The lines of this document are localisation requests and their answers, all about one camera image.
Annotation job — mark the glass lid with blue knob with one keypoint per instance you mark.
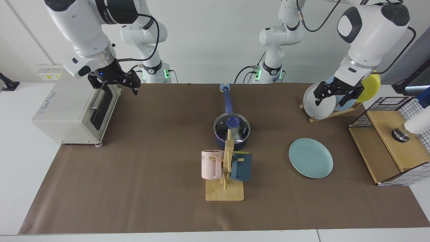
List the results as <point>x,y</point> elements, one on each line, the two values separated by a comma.
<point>221,126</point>

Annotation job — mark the pale toaster oven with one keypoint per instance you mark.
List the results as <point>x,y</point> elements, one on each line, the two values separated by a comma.
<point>67,107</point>

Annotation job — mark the pale green plate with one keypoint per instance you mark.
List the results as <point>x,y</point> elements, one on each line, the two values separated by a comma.
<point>310,158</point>

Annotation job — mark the dark teal cup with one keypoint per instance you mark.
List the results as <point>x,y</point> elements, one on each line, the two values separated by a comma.
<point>243,168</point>

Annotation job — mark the wooden plate rack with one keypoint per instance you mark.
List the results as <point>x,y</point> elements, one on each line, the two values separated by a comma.
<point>336,113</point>

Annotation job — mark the light blue plate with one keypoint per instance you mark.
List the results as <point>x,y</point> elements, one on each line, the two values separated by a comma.
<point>342,105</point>

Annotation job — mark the white plate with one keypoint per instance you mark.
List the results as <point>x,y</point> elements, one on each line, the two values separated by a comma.
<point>310,104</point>

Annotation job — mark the long black stand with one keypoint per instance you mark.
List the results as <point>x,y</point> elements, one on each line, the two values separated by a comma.
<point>403,86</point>

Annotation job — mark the brown table cloth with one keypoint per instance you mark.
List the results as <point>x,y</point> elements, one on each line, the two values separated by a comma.
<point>134,185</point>

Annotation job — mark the yellow plate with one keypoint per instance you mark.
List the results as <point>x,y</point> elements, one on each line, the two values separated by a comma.
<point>369,87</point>

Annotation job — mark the pink ribbed cup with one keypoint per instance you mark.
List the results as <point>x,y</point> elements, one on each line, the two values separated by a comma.
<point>210,166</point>

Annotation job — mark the wooden cup stand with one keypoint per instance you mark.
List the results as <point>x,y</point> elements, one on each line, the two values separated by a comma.
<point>225,193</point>

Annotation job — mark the small black stand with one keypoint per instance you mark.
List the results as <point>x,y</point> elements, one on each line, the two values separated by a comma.
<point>11,85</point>

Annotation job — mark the white wall socket box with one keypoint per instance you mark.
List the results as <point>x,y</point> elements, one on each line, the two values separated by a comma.
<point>50,72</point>

